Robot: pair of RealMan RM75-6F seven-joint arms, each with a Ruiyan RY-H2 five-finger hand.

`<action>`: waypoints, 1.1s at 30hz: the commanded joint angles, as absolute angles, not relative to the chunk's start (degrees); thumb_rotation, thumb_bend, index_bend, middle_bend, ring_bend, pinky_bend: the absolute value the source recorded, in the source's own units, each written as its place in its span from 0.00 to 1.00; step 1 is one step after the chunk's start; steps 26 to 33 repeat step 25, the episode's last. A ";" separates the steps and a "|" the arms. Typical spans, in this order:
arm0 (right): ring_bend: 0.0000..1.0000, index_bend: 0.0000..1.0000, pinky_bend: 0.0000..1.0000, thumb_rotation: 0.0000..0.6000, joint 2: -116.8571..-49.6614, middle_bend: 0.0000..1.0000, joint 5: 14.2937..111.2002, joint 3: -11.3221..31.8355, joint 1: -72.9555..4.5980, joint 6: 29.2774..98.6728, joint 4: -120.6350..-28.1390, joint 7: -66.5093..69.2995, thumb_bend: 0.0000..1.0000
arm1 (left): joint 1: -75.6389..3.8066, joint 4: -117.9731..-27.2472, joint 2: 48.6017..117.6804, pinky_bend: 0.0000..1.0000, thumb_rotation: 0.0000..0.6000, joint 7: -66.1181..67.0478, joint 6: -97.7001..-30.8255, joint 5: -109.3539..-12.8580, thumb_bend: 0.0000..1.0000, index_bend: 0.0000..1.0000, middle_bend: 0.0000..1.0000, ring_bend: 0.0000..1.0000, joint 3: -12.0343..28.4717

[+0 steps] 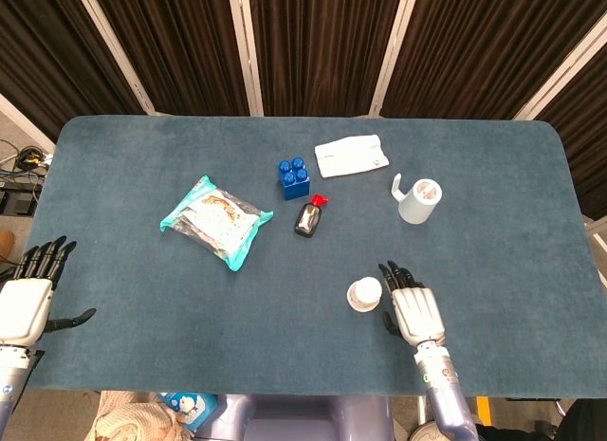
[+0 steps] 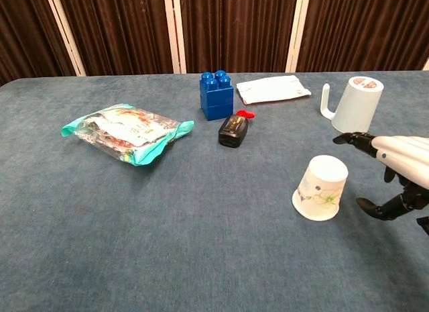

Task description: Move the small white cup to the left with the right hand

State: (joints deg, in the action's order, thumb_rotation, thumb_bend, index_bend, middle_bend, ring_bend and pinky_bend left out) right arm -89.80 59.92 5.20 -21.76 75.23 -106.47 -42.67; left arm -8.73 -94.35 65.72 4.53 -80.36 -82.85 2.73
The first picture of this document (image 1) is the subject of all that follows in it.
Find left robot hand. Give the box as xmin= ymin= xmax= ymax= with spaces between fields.
xmin=0 ymin=235 xmax=98 ymax=348

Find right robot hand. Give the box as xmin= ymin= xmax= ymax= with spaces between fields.
xmin=377 ymin=260 xmax=448 ymax=350

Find white paper cup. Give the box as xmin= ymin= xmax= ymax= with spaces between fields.
xmin=346 ymin=277 xmax=382 ymax=313

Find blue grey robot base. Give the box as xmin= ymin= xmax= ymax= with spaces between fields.
xmin=194 ymin=393 xmax=395 ymax=441

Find brown shoe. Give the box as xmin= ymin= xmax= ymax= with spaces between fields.
xmin=0 ymin=229 xmax=17 ymax=266

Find light blue mug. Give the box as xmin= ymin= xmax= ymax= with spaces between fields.
xmin=391 ymin=173 xmax=444 ymax=225

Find black power box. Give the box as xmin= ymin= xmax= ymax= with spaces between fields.
xmin=0 ymin=183 xmax=40 ymax=217

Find blue felt table mat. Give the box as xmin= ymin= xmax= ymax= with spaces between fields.
xmin=21 ymin=115 xmax=599 ymax=398

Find white sneaker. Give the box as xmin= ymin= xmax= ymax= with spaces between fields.
xmin=408 ymin=420 xmax=445 ymax=441

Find soy sauce bottle red cap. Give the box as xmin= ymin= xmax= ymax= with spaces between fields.
xmin=293 ymin=193 xmax=332 ymax=239

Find beige knitted cloth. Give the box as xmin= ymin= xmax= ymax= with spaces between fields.
xmin=89 ymin=390 xmax=191 ymax=441

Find white folded cloth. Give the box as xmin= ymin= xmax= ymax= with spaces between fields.
xmin=314 ymin=133 xmax=391 ymax=179

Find blue toy building block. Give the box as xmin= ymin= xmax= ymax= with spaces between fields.
xmin=277 ymin=156 xmax=312 ymax=202

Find black trousers leg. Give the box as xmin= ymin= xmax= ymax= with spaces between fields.
xmin=473 ymin=398 xmax=607 ymax=441

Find blue cartoon print package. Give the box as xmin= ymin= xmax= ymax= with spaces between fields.
xmin=158 ymin=392 xmax=220 ymax=432

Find teal snack packet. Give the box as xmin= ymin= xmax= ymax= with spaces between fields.
xmin=158 ymin=175 xmax=275 ymax=273

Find tangled cables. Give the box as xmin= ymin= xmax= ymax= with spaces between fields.
xmin=0 ymin=138 xmax=54 ymax=189

